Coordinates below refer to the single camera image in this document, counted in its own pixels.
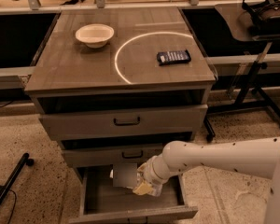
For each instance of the clear plastic water bottle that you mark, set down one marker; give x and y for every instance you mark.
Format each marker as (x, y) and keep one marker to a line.
(125, 176)

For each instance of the black stand leg left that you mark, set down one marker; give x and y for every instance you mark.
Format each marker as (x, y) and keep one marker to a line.
(24, 160)

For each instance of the black headset on table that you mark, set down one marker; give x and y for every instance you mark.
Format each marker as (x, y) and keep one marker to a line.
(265, 15)

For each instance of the top grey drawer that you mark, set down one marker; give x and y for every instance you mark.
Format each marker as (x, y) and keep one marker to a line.
(125, 122)

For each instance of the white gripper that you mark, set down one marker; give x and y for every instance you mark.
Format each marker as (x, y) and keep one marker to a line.
(149, 173)

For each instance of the bottom grey open drawer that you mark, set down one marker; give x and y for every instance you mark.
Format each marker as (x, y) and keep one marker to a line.
(102, 203)

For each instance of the white paper bowl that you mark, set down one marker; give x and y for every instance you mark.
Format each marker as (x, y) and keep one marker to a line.
(95, 35)

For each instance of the grey wooden drawer cabinet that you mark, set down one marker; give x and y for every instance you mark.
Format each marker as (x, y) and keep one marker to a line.
(123, 74)

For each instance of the dark blue snack packet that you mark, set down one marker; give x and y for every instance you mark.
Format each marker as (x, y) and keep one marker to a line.
(173, 57)

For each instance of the middle grey drawer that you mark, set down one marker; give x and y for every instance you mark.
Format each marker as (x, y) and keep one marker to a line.
(91, 153)

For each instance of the black wheeled table frame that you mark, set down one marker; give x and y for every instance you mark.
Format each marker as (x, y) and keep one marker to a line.
(239, 104)

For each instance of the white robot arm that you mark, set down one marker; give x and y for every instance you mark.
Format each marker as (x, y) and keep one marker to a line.
(260, 157)

